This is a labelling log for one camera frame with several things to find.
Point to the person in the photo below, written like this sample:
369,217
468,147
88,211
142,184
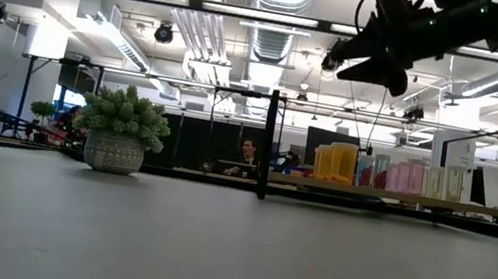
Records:
246,157
67,121

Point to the black partition panels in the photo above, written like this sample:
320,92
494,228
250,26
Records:
192,142

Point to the white cabinet with sockets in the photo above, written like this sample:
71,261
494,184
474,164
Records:
454,153

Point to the green plant in grey pot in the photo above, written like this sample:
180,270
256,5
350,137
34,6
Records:
114,152

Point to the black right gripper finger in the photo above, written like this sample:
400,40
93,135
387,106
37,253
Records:
352,51
381,78

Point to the small potted plant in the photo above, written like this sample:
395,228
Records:
42,112

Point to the black wall screen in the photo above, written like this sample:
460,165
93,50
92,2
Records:
78,79

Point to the wooden shelf with black frame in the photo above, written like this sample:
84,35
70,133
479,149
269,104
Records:
266,152

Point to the slim black monitor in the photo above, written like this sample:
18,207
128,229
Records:
478,185

